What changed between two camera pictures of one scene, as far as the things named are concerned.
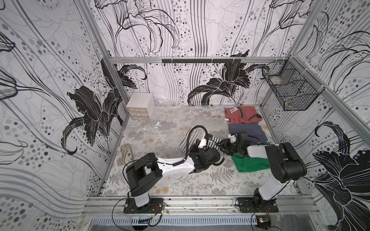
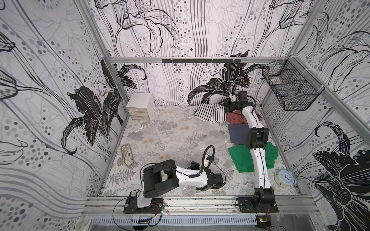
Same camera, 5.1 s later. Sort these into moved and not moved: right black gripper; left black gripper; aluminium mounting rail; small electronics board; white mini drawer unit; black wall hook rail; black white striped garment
Moved: left black gripper; black white striped garment; right black gripper
Not moved: white mini drawer unit; black wall hook rail; small electronics board; aluminium mounting rail
